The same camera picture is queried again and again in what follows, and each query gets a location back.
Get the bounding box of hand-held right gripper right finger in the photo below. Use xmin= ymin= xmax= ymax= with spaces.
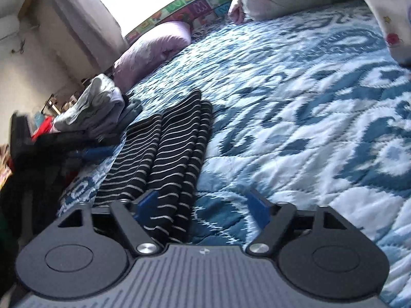
xmin=246 ymin=189 xmax=361 ymax=258

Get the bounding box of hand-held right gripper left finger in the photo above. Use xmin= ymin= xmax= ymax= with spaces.
xmin=57 ymin=189 xmax=163 ymax=258

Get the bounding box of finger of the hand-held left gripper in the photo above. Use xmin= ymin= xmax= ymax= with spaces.
xmin=68 ymin=145 xmax=116 ymax=163

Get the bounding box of black white striped garment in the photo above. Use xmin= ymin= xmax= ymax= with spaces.
xmin=93 ymin=89 xmax=214 ymax=244

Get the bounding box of stack of folded grey clothes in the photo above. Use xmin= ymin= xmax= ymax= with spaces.
xmin=54 ymin=73 xmax=142 ymax=140

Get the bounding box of red cloth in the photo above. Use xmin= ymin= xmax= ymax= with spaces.
xmin=31 ymin=116 xmax=54 ymax=137

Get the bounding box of blue white patterned bedspread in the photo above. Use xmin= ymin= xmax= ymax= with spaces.
xmin=58 ymin=0 xmax=411 ymax=308

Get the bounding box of purple pillow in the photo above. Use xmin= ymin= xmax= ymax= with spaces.
xmin=112 ymin=21 xmax=192 ymax=91

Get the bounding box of beige curtain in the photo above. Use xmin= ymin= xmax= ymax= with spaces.
xmin=48 ymin=0 xmax=129 ymax=56

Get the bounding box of colourful picture play mat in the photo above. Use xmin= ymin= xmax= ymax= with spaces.
xmin=124 ymin=0 xmax=239 ymax=39

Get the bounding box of floral printed white blanket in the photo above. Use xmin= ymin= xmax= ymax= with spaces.
xmin=348 ymin=0 xmax=411 ymax=69

